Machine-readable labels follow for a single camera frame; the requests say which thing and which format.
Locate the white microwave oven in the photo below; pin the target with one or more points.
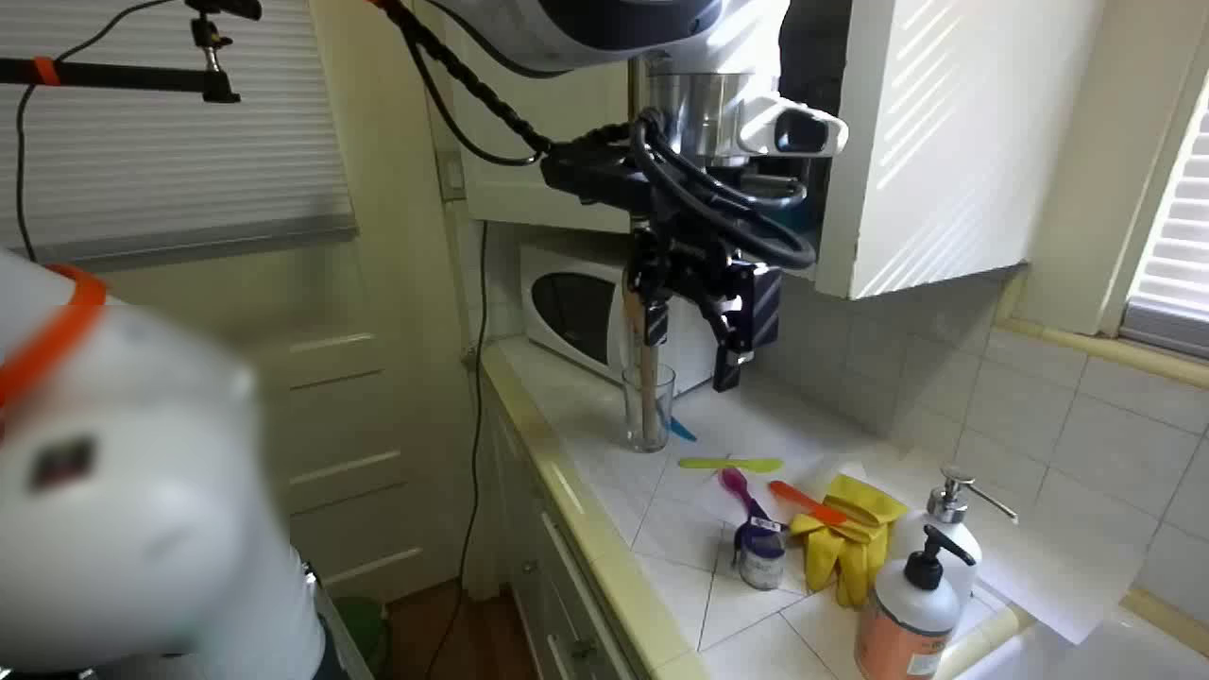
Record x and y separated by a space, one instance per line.
567 316

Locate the open white cabinet door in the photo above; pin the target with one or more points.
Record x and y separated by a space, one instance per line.
959 154

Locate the blue utensil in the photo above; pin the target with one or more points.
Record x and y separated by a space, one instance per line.
683 427

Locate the clear glass holding utensils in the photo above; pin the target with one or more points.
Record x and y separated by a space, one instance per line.
647 424

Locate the yellow rubber gloves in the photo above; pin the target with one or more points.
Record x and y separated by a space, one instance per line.
860 543

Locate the cream wall switch plate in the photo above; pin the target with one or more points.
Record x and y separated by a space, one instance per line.
453 176

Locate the soap dispenser with silver pump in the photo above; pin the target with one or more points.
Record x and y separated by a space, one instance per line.
953 510

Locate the orange spatula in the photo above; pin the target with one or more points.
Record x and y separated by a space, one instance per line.
819 506

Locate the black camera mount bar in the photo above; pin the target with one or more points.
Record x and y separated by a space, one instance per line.
125 78

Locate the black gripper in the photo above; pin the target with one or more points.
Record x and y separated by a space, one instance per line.
742 295

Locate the wooden spoon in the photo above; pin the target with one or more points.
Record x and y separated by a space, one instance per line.
645 382

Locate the closed white cabinet door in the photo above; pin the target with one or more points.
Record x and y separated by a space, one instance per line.
560 209

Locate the cream panelled room door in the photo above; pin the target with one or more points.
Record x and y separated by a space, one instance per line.
341 416

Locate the yellow green flat stick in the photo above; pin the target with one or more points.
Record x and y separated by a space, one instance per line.
732 461

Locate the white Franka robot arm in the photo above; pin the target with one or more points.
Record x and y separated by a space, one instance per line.
125 529

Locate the soap bottle with black pump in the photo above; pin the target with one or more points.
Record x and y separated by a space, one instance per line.
907 621

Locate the wide white window blind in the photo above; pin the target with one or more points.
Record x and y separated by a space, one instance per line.
192 154

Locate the bright window over sink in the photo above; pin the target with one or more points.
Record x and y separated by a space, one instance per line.
1178 252

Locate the dark green bin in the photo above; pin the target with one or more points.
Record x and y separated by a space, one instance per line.
363 637

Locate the small jar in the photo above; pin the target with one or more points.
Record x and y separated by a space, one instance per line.
763 557

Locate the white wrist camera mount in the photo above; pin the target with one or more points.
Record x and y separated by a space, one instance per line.
797 127

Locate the cream lower cabinets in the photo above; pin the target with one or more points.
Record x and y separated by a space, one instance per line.
552 607

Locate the pink spoon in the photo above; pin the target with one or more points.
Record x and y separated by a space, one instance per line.
742 491

